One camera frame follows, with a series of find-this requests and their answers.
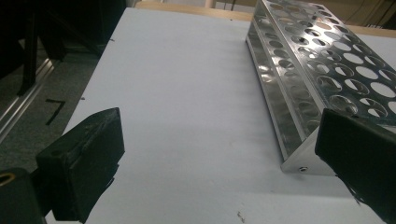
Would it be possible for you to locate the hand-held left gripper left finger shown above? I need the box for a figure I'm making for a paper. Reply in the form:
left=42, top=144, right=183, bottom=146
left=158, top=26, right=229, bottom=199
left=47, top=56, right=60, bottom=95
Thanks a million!
left=35, top=107, right=125, bottom=224

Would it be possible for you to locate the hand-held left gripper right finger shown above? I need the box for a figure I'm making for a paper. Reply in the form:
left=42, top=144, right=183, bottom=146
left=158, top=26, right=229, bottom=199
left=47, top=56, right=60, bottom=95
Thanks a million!
left=315, top=107, right=396, bottom=224

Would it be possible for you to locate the metal test tube rack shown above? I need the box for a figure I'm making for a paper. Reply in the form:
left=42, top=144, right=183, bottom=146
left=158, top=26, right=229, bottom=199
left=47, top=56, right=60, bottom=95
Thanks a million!
left=245, top=0, right=396, bottom=176

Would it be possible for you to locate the black metal stand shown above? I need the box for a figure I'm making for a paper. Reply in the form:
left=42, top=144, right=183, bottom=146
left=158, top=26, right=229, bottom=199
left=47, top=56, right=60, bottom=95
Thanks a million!
left=0, top=0, right=127, bottom=97

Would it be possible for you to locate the light wooden furniture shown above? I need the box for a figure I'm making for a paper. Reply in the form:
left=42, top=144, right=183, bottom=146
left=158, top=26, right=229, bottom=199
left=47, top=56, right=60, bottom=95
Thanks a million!
left=218, top=0, right=396, bottom=31

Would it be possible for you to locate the wooden table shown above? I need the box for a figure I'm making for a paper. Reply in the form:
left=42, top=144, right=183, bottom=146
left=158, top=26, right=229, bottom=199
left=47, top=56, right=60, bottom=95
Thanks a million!
left=134, top=0, right=396, bottom=39

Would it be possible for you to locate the aluminium floor rail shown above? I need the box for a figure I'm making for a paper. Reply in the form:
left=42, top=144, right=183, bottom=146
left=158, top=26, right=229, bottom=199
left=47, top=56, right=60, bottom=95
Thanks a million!
left=0, top=59, right=60, bottom=144

